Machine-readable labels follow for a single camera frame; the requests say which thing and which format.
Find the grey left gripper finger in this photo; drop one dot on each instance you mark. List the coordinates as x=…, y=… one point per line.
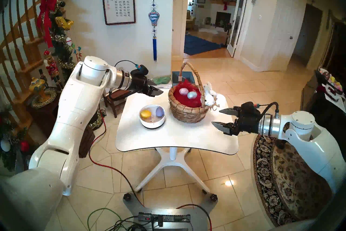
x=152, y=82
x=156, y=92

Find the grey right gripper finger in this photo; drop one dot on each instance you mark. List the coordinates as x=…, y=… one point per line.
x=228, y=111
x=221, y=126

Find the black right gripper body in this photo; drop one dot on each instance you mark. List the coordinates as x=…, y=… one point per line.
x=247, y=120

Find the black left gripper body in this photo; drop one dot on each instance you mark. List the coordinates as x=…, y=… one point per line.
x=139, y=84

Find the pink glitter easter egg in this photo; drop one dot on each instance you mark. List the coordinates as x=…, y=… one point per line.
x=183, y=91

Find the blue glitter easter egg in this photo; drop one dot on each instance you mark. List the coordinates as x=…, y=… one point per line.
x=192, y=95

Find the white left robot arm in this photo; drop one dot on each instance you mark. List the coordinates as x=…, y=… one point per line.
x=73, y=114

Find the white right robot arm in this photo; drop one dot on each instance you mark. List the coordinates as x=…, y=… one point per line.
x=310, y=141

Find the grey left shoulder housing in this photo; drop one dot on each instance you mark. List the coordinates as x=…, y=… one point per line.
x=27, y=200

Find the matte purple easter egg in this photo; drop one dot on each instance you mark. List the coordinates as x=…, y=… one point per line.
x=159, y=112

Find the yellow easter egg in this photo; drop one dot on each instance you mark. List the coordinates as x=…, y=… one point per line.
x=146, y=114

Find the green jade stone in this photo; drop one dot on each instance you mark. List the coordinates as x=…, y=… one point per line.
x=161, y=80

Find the burlap ribbon bow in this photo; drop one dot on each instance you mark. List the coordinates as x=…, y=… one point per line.
x=214, y=106

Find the large white plush bunny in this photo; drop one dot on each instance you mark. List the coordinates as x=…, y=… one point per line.
x=212, y=99

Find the red tulle fabric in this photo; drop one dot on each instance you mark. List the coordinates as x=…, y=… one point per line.
x=181, y=99

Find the small wooden stool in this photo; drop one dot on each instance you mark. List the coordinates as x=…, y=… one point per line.
x=116, y=97

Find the small white plush bunny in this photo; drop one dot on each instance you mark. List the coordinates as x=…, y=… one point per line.
x=208, y=87

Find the white bowl with black base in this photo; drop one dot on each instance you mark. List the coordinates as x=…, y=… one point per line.
x=152, y=125

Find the blue storage box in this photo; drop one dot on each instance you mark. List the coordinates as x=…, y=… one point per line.
x=189, y=77

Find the blue floor rug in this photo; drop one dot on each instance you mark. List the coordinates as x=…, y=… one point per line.
x=200, y=45

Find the vase pendant with blue tassel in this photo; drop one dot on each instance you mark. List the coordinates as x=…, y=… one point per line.
x=153, y=18

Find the beige armchair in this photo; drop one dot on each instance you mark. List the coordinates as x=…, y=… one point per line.
x=190, y=20

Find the round oriental rug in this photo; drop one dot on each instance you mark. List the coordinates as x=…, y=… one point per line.
x=292, y=179

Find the white fur rug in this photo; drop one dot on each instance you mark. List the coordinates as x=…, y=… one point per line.
x=208, y=30

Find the dark wooden side table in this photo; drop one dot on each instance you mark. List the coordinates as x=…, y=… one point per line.
x=86, y=141

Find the green christmas garland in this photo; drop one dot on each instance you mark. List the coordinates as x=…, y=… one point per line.
x=62, y=49

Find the red nutcracker figure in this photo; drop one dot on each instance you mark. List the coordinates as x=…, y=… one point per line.
x=51, y=68

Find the white french door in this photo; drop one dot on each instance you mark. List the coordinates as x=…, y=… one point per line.
x=238, y=22

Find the brass plate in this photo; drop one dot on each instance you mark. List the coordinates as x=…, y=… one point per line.
x=50, y=97

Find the black fireplace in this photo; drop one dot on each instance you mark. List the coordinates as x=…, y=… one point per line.
x=223, y=19

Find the small black nutcracker figure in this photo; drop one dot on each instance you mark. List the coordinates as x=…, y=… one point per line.
x=43, y=79

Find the gold ingot ornament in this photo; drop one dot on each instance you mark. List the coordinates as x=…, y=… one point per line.
x=63, y=23

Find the yellow ceramic vase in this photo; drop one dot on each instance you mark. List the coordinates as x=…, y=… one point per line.
x=37, y=87

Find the white panel door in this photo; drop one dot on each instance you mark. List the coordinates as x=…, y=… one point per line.
x=286, y=24

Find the black power strip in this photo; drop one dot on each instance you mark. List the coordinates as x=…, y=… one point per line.
x=167, y=217

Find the red mantel stocking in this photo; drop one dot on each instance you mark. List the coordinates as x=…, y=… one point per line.
x=225, y=5

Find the wooden staircase banister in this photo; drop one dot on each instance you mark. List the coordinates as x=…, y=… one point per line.
x=29, y=51

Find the red ribbon bow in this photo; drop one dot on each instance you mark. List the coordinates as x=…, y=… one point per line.
x=47, y=8

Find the red bauble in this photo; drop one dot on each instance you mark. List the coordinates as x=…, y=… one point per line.
x=24, y=146

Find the silver bauble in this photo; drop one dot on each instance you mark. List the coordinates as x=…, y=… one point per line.
x=5, y=145

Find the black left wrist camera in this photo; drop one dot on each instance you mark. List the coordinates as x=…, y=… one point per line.
x=142, y=70

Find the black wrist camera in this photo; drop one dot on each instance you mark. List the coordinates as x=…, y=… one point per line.
x=142, y=70
x=248, y=105

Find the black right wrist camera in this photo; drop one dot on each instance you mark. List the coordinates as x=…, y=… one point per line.
x=248, y=105

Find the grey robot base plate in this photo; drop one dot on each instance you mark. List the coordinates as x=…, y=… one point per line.
x=200, y=217

